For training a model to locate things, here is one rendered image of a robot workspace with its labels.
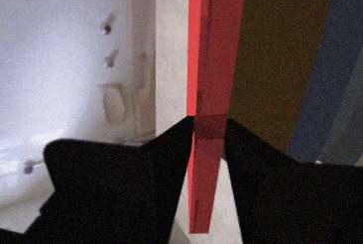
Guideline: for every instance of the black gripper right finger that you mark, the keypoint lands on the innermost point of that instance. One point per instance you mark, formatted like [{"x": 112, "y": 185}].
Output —
[{"x": 273, "y": 192}]

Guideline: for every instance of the dark grey open box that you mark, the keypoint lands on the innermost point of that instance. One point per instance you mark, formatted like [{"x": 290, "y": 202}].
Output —
[{"x": 293, "y": 63}]

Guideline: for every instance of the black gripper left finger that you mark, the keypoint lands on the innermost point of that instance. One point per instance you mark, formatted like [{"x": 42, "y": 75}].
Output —
[{"x": 153, "y": 172}]

